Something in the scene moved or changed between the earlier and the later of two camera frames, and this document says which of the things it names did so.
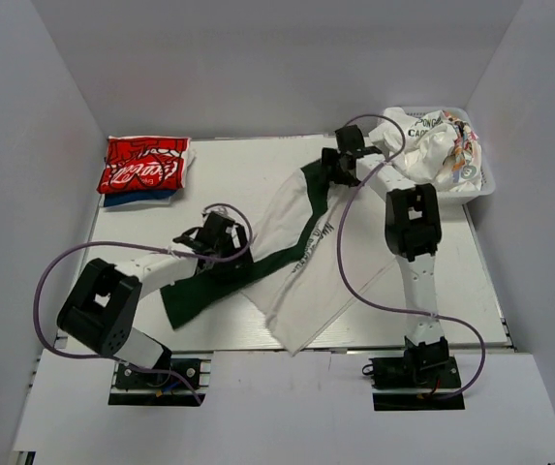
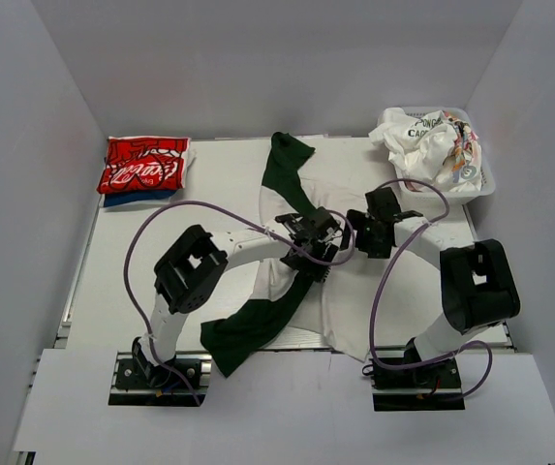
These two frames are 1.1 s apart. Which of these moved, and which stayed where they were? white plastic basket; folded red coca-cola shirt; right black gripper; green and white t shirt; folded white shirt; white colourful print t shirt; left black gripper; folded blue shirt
Moved: green and white t shirt; right black gripper; left black gripper
Stayed: white plastic basket; folded red coca-cola shirt; white colourful print t shirt; folded white shirt; folded blue shirt
